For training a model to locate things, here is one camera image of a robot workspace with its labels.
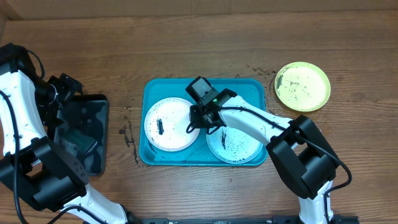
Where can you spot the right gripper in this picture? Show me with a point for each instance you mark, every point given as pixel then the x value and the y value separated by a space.
pixel 197 117

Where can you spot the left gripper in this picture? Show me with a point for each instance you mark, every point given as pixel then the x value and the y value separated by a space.
pixel 69 86

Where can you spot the white plate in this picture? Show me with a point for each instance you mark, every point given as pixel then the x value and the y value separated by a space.
pixel 166 124

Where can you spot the green scrubbing sponge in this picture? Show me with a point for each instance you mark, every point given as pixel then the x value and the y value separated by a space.
pixel 79 140

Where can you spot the yellow-green plate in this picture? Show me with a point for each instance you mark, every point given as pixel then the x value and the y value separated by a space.
pixel 302 86

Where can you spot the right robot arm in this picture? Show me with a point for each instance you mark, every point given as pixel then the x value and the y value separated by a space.
pixel 303 158

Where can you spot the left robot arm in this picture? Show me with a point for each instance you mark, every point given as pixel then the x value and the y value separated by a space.
pixel 36 169

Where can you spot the black water tray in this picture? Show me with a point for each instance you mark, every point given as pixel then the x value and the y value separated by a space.
pixel 89 114

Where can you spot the teal plastic tray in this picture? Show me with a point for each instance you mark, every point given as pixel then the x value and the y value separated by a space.
pixel 198 153

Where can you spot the light blue plate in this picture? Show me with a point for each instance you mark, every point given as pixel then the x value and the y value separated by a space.
pixel 236 148

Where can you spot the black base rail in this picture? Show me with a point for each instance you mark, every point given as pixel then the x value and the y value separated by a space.
pixel 284 219

